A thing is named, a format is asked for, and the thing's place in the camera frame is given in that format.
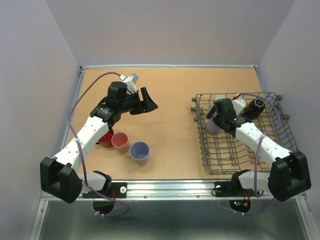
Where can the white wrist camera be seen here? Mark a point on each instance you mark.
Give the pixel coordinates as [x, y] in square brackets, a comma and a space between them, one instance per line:
[130, 81]
[239, 104]

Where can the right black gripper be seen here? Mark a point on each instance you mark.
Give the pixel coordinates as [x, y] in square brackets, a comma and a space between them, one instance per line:
[212, 113]

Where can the green plastic cup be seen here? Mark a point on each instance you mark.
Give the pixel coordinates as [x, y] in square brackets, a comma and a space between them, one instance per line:
[212, 108]

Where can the red mug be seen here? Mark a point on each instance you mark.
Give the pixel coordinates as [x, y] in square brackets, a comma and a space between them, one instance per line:
[106, 140]

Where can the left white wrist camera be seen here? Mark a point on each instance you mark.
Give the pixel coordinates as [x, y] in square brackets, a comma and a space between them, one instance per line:
[130, 81]

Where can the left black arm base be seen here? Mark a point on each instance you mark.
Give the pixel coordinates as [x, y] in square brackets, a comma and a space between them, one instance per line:
[114, 189]

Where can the pink cup near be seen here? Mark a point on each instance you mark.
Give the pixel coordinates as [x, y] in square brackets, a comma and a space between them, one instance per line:
[121, 142]

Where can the aluminium front rail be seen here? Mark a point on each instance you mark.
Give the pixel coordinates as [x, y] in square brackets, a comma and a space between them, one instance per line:
[157, 190]

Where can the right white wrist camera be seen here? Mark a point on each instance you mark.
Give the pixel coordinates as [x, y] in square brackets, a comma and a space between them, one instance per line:
[239, 104]

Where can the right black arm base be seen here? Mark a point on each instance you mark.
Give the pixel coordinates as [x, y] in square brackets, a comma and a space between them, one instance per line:
[221, 188]

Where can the purple cup small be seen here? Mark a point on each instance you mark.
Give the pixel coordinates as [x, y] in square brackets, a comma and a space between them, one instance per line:
[211, 127]

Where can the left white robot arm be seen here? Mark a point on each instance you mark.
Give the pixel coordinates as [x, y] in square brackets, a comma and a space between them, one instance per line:
[58, 175]

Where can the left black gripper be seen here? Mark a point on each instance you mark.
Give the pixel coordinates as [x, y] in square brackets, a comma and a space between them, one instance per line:
[147, 105]

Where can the black white-lined mug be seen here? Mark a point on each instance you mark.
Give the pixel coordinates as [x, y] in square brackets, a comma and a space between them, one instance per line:
[254, 108]

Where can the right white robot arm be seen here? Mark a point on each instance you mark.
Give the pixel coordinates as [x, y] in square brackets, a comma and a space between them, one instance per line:
[289, 171]

